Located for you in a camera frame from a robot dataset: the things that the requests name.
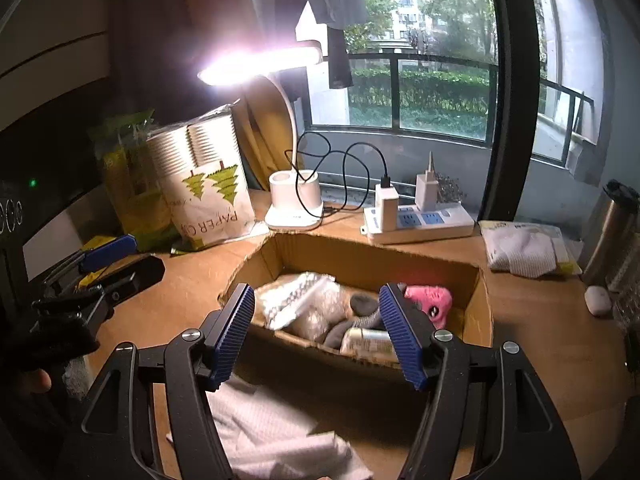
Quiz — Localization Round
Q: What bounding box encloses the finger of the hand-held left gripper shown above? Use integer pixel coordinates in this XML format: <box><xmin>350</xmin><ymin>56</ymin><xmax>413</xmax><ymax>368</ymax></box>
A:
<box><xmin>75</xmin><ymin>255</ymin><xmax>166</xmax><ymax>306</ymax></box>
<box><xmin>45</xmin><ymin>234</ymin><xmax>138</xmax><ymax>286</ymax></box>

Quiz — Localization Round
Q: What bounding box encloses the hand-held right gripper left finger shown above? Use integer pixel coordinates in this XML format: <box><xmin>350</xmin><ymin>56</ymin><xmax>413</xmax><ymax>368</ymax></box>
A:
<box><xmin>75</xmin><ymin>282</ymin><xmax>257</xmax><ymax>480</ymax></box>

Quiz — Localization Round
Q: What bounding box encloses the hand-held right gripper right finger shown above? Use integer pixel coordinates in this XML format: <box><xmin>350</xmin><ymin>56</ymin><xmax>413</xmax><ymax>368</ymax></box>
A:
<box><xmin>378</xmin><ymin>282</ymin><xmax>583</xmax><ymax>480</ymax></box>

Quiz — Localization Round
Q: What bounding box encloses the yellow-green packet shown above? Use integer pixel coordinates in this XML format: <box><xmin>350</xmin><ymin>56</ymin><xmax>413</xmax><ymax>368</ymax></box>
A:
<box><xmin>340</xmin><ymin>327</ymin><xmax>401</xmax><ymax>365</ymax></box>

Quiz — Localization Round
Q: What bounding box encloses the pink plush toy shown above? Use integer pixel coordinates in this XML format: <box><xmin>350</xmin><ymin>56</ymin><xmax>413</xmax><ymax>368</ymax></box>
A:
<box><xmin>404</xmin><ymin>284</ymin><xmax>453</xmax><ymax>326</ymax></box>

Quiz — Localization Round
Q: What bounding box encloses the clear plastic bag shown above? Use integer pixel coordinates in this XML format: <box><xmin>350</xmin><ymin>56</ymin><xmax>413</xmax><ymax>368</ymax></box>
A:
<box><xmin>255</xmin><ymin>272</ymin><xmax>336</xmax><ymax>331</ymax></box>

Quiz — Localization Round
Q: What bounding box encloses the bubble wrap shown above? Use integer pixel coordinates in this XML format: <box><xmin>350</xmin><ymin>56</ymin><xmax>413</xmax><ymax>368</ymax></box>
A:
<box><xmin>287</xmin><ymin>285</ymin><xmax>351</xmax><ymax>341</ymax></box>

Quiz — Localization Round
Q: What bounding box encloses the cardboard box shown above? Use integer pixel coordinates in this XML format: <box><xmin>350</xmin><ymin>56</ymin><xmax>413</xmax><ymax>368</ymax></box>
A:
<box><xmin>218</xmin><ymin>232</ymin><xmax>493</xmax><ymax>368</ymax></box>

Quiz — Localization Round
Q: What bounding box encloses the white paper towel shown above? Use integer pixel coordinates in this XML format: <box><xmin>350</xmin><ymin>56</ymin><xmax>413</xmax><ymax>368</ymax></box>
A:
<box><xmin>165</xmin><ymin>375</ymin><xmax>373</xmax><ymax>480</ymax></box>

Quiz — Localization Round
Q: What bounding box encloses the person's left hand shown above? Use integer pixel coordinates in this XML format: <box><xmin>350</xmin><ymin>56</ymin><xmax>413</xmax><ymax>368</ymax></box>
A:
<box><xmin>17</xmin><ymin>367</ymin><xmax>53</xmax><ymax>396</ymax></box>

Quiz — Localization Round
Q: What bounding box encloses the yellow packet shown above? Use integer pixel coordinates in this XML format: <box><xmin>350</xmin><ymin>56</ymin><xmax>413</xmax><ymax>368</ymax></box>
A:
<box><xmin>77</xmin><ymin>234</ymin><xmax>126</xmax><ymax>288</ymax></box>

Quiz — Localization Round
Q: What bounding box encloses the green paper cup pack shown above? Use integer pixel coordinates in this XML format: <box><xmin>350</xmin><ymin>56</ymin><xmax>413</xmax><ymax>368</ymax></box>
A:
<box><xmin>90</xmin><ymin>110</ymin><xmax>181</xmax><ymax>253</ymax></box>

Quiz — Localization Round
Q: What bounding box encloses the white paper cup pack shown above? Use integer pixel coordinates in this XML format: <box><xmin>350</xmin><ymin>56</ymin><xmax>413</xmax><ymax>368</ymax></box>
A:
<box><xmin>145</xmin><ymin>105</ymin><xmax>257</xmax><ymax>252</ymax></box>

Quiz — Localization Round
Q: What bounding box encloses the dark monitor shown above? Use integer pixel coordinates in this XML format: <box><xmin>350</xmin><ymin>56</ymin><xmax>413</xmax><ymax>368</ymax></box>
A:
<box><xmin>0</xmin><ymin>75</ymin><xmax>121</xmax><ymax>281</ymax></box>

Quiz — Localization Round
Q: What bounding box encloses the white power strip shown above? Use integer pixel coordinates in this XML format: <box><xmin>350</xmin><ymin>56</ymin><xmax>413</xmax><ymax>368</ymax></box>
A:
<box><xmin>361</xmin><ymin>201</ymin><xmax>476</xmax><ymax>245</ymax></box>

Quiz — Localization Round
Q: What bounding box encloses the white sock pack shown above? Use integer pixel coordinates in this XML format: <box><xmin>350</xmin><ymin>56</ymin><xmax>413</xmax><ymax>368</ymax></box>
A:
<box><xmin>480</xmin><ymin>220</ymin><xmax>583</xmax><ymax>278</ymax></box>

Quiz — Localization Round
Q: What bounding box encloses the tall white charger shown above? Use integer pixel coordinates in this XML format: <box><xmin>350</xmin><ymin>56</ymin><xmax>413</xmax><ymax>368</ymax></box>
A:
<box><xmin>415</xmin><ymin>151</ymin><xmax>440</xmax><ymax>212</ymax></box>

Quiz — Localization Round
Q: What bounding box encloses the white desk lamp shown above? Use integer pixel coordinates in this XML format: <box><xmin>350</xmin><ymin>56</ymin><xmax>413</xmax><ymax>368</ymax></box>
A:
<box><xmin>197</xmin><ymin>40</ymin><xmax>326</xmax><ymax>232</ymax></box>

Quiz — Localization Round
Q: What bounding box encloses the white earbuds case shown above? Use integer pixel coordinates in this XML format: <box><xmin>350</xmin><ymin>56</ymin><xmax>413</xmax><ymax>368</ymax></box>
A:
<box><xmin>584</xmin><ymin>285</ymin><xmax>613</xmax><ymax>317</ymax></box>

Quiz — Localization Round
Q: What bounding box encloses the dark curtain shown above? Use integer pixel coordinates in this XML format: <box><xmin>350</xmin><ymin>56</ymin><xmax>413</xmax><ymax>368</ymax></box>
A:
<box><xmin>110</xmin><ymin>0</ymin><xmax>301</xmax><ymax>191</ymax></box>

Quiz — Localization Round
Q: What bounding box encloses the steel thermos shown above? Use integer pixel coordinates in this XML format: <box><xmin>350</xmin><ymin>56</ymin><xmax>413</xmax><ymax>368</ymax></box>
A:
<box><xmin>582</xmin><ymin>179</ymin><xmax>640</xmax><ymax>288</ymax></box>

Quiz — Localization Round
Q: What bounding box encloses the clear water bottle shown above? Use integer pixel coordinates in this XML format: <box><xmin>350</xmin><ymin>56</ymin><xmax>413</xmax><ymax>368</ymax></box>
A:
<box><xmin>607</xmin><ymin>260</ymin><xmax>640</xmax><ymax>333</ymax></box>

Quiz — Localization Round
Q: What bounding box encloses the balcony railing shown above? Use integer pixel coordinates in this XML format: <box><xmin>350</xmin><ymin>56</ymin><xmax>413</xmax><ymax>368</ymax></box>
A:
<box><xmin>300</xmin><ymin>50</ymin><xmax>596</xmax><ymax>163</ymax></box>

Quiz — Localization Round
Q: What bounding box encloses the white charger with black cable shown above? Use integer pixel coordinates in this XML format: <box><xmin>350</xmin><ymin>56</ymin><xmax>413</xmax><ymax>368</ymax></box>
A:
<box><xmin>375</xmin><ymin>183</ymin><xmax>400</xmax><ymax>232</ymax></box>

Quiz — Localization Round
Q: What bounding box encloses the black cable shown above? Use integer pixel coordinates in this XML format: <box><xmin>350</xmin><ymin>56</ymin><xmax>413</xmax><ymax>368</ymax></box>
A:
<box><xmin>284</xmin><ymin>131</ymin><xmax>396</xmax><ymax>221</ymax></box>

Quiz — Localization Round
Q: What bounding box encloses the dark window frame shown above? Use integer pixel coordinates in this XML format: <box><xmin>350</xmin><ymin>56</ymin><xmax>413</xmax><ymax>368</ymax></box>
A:
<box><xmin>485</xmin><ymin>0</ymin><xmax>541</xmax><ymax>223</ymax></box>

